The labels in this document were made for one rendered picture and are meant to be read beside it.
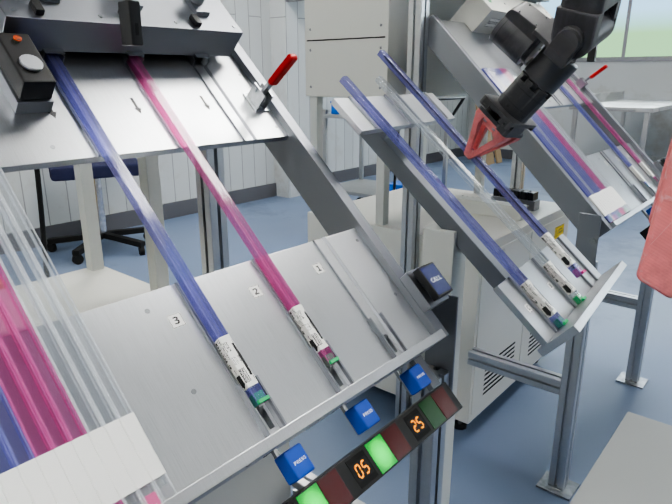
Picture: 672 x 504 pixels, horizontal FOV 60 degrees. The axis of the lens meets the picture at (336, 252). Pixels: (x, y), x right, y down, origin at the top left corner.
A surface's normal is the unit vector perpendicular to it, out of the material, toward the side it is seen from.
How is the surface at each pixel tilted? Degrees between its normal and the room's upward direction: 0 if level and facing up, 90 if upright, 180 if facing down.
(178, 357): 44
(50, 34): 134
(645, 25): 90
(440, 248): 90
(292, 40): 90
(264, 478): 90
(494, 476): 0
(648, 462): 0
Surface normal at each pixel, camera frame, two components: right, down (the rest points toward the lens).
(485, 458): 0.00, -0.96
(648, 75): -0.64, 0.22
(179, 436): 0.53, -0.56
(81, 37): 0.55, 0.80
